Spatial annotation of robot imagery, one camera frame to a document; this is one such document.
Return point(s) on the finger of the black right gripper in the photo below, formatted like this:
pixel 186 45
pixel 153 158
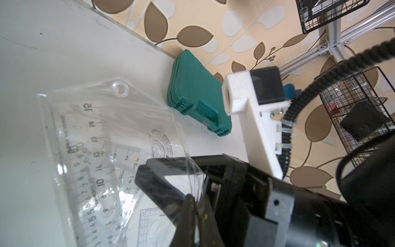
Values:
pixel 167 181

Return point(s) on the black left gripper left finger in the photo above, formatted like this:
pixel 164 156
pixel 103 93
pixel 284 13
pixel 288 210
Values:
pixel 185 231

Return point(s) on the clear bag of screws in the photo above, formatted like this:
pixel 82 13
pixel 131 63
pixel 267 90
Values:
pixel 132 115

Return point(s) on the green plastic tool case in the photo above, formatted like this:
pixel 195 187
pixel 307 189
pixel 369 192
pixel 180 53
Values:
pixel 195 92

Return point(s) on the black wire basket back wall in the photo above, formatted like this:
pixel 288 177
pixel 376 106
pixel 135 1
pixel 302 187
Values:
pixel 314 14

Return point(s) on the aluminium frame post back right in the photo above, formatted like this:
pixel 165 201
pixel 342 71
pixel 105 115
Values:
pixel 336 47

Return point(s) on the black wire basket right wall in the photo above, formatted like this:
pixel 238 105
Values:
pixel 340 98

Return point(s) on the aluminium frame bar back top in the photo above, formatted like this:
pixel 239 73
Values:
pixel 303 60

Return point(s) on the black wire basket wall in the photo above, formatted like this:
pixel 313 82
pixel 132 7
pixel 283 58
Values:
pixel 314 14
pixel 340 98

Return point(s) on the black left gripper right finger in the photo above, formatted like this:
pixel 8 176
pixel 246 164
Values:
pixel 208 230

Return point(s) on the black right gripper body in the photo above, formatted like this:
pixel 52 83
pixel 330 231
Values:
pixel 252 209

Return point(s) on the dark tool in right basket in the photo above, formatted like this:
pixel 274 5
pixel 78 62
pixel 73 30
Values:
pixel 363 120

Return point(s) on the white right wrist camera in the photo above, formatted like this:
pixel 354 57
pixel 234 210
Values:
pixel 255 96

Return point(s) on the clear triangle ruler small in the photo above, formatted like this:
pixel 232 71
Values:
pixel 155 229

